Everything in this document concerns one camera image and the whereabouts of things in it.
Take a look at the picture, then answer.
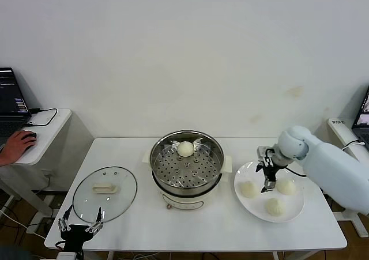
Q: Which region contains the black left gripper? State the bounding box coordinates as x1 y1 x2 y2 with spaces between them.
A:
57 204 104 252

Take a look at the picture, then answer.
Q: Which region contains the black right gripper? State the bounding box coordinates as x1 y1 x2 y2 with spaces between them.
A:
255 159 280 194

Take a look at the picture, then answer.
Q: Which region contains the white steamed baozi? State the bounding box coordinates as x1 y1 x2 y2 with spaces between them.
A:
176 141 194 158
275 178 297 195
240 180 259 199
265 198 286 216

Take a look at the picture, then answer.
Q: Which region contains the glass lid with cream handle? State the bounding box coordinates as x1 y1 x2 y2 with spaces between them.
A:
72 165 138 224

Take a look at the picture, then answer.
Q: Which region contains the person's bare forearm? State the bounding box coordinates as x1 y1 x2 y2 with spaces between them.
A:
0 152 12 168

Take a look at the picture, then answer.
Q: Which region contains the perforated steel steamer basket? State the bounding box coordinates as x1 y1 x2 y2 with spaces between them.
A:
141 129 233 190

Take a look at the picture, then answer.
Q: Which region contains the person's bare hand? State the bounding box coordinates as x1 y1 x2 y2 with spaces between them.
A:
4 129 37 164

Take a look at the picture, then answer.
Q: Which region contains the white round plate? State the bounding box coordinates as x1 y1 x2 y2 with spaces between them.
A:
234 160 305 223

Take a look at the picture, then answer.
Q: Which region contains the cream electric cooking pot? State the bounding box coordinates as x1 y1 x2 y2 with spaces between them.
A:
152 167 231 212

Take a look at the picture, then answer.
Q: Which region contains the white side table with label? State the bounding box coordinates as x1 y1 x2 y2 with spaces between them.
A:
299 118 369 238

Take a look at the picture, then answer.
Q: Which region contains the grey laptop with video screen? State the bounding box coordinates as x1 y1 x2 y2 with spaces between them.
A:
351 84 369 145

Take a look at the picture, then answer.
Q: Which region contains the black laptop with code screen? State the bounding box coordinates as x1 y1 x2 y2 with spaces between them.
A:
0 67 32 151

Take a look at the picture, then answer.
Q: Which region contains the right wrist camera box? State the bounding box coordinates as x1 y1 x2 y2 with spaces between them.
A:
257 146 274 160

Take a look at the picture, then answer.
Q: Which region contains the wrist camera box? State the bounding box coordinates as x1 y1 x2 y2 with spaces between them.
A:
257 146 274 160
56 251 78 260

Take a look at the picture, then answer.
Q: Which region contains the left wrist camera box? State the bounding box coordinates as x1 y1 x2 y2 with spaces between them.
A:
56 251 78 260

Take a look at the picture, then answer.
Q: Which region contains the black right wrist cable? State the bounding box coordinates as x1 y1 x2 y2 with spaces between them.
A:
285 167 308 178

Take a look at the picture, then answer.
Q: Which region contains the white laptop cable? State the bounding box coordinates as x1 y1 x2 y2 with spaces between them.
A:
341 140 366 151

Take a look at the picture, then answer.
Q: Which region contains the black laptop charger cable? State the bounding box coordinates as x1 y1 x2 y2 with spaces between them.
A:
24 107 58 127

